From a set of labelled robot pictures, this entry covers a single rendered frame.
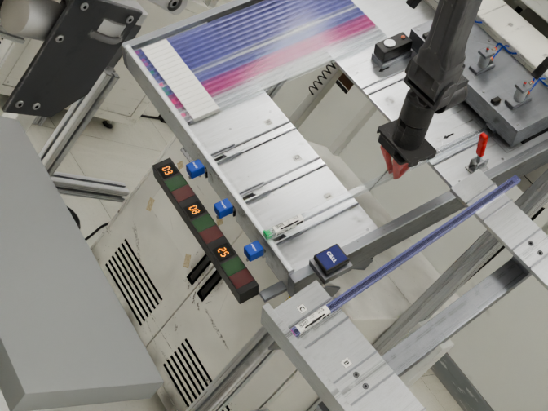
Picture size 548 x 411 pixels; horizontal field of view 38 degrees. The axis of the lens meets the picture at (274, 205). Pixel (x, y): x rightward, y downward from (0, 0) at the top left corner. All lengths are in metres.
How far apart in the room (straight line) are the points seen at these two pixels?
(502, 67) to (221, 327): 0.87
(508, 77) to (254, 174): 0.56
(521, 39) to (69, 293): 1.07
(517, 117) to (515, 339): 1.78
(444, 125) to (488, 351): 1.81
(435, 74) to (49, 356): 0.73
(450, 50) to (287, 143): 0.45
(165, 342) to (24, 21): 1.31
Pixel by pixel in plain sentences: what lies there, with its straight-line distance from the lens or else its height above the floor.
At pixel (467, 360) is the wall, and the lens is 3.40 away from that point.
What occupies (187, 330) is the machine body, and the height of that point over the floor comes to 0.24.
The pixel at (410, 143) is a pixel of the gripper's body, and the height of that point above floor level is 1.01.
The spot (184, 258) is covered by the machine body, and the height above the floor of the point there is 0.35.
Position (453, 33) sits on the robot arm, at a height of 1.21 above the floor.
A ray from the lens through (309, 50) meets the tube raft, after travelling 1.78.
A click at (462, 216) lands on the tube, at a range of 1.39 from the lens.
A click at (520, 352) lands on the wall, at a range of 3.32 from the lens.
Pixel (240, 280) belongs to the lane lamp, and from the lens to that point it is 1.43.
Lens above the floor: 1.31
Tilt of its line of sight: 21 degrees down
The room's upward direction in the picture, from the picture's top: 40 degrees clockwise
